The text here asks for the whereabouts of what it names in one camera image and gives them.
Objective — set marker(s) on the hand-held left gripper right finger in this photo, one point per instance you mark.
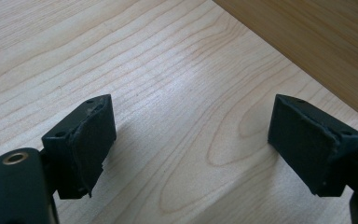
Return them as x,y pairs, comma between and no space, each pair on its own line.
310,144

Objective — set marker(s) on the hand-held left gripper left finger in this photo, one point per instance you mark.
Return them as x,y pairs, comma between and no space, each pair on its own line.
84,146

